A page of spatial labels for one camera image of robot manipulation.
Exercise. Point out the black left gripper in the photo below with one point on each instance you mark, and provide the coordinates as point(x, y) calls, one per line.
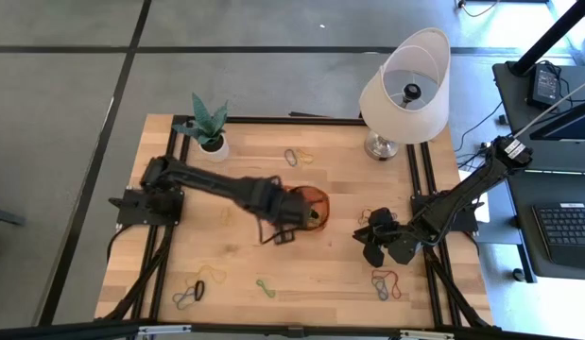
point(287, 208)

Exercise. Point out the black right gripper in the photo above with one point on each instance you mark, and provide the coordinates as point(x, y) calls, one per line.
point(386, 233)

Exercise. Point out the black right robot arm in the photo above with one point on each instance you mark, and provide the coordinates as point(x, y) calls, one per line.
point(462, 193)

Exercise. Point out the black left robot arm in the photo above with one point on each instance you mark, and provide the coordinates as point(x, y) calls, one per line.
point(202, 181)

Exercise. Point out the orange plastic bin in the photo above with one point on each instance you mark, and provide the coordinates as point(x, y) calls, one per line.
point(322, 198)

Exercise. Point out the green rubber band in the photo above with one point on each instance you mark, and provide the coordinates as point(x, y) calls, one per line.
point(266, 289)

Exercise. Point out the black wide rubber band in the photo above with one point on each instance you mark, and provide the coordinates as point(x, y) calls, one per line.
point(196, 294)

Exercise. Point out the white table lamp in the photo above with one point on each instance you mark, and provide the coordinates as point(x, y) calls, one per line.
point(415, 127)

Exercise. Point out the potted green plant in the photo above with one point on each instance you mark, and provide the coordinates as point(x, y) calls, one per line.
point(215, 148)

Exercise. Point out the floor power plug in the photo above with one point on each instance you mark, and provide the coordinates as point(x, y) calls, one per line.
point(485, 150)

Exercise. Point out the black caster wheel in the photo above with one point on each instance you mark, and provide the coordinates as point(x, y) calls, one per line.
point(518, 275)

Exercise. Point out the small black floor plug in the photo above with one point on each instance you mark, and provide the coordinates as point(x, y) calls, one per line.
point(503, 119)

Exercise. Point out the black side desk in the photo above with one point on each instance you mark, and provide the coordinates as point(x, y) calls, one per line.
point(519, 123)

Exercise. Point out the black laptop keyboard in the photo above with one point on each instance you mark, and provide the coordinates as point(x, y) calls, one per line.
point(566, 226)

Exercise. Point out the black power adapter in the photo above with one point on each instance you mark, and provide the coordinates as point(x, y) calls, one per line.
point(542, 87)

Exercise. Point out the dark laptop screen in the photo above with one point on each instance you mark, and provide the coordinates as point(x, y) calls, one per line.
point(571, 125)

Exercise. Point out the black stand pole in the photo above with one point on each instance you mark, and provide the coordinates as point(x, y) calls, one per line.
point(552, 35)

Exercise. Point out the dark grey furniture foot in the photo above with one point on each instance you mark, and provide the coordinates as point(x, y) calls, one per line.
point(4, 217)

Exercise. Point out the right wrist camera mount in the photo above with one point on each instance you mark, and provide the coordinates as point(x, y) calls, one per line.
point(382, 217)

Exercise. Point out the black aluminium table frame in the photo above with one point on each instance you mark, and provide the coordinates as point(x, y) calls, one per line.
point(297, 120)

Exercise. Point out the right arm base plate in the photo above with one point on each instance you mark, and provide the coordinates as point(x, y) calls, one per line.
point(467, 217)

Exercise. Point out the silver aluminium bracket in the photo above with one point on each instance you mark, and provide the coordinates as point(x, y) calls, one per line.
point(426, 335)
point(164, 329)

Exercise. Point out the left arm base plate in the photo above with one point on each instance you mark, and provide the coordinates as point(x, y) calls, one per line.
point(131, 208)

